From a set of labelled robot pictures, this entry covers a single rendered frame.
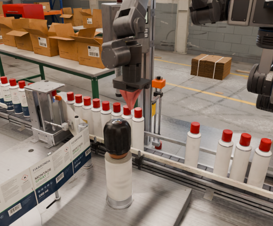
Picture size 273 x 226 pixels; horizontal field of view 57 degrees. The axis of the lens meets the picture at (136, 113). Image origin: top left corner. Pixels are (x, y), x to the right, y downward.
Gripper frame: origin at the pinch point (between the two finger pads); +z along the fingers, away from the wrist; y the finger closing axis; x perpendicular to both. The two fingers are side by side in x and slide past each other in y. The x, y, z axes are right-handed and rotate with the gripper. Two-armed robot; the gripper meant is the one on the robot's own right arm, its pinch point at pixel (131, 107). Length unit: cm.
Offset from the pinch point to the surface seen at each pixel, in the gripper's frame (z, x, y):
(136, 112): 10.5, 17.3, -7.9
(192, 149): 18.9, 16.4, 17.0
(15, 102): 23, 15, -85
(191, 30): 45, 582, -174
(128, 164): 14.3, -9.7, 5.2
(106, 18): -24.4, 18.3, -22.4
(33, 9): 1, 341, -462
